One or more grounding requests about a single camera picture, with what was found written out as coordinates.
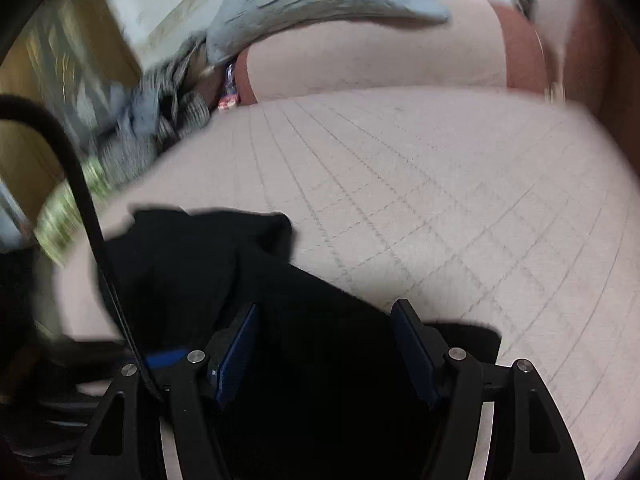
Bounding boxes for black pants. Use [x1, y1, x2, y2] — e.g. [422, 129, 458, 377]
[95, 207, 503, 480]

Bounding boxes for houndstooth garment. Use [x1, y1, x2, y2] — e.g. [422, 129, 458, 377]
[94, 42, 214, 192]

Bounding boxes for wooden cabinet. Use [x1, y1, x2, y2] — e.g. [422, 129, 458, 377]
[0, 0, 144, 252]

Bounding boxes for black cable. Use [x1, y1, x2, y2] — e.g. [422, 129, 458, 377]
[0, 95, 168, 403]

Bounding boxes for green patterned cloth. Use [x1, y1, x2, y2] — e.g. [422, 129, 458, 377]
[34, 157, 115, 267]

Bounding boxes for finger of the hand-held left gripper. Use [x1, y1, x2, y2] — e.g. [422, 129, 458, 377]
[75, 341, 192, 372]

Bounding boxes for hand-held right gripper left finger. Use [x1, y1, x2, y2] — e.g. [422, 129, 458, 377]
[70, 302, 261, 480]

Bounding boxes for colourful packet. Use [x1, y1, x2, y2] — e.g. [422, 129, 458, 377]
[217, 61, 242, 114]

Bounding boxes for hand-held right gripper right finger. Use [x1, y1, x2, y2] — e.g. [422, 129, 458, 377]
[390, 299, 587, 480]

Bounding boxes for pink quilted bed cover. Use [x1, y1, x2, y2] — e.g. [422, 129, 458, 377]
[55, 87, 640, 480]

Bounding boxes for grey quilted blanket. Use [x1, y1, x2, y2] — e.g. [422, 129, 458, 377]
[204, 0, 452, 68]

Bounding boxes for pink pillow with brown border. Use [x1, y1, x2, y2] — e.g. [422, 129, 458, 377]
[234, 0, 552, 107]

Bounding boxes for grey-blue cloth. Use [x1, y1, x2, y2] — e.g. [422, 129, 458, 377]
[92, 85, 168, 147]

